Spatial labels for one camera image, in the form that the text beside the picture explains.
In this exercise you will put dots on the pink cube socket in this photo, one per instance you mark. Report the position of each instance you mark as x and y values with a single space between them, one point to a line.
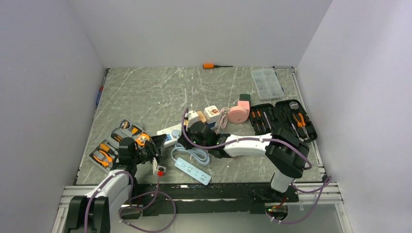
239 114

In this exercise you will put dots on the white and blue cube adapter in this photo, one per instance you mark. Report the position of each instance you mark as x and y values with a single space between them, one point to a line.
212 116

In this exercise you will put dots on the clear plastic organizer box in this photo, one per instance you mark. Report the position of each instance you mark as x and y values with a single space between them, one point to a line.
267 83

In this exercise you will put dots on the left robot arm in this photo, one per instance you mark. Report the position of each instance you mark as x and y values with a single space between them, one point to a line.
95 211

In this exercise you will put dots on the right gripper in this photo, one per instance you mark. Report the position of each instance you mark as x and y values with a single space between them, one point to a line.
181 140

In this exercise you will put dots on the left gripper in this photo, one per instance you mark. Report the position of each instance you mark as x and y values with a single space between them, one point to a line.
155 146

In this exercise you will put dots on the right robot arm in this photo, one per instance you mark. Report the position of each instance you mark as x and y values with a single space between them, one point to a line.
286 152

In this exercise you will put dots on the orange handled screwdriver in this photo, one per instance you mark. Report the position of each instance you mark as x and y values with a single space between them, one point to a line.
213 66

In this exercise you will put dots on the white power strip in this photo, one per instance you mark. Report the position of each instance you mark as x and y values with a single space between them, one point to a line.
172 133

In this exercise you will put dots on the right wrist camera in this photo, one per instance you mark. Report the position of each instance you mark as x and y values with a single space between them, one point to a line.
191 117

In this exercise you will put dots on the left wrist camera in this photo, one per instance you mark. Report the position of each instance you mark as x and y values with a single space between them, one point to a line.
157 169

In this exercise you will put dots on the black tool case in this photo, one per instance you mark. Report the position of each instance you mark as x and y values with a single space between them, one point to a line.
286 114

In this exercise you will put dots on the dark green cube adapter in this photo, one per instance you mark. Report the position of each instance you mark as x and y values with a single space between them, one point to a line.
245 97

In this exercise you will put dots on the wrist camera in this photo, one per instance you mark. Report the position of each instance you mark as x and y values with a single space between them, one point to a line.
191 117
157 169

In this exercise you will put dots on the orange cube adapter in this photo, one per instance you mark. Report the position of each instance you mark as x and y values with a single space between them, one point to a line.
201 117

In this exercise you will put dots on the light blue power strip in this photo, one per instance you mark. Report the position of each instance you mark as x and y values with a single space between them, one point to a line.
192 171

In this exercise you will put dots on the grey tool case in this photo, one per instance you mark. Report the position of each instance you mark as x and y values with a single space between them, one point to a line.
117 144

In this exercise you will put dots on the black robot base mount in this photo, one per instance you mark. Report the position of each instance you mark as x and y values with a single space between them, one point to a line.
196 198

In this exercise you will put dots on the blue red pen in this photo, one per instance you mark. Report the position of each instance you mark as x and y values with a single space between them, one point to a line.
100 92

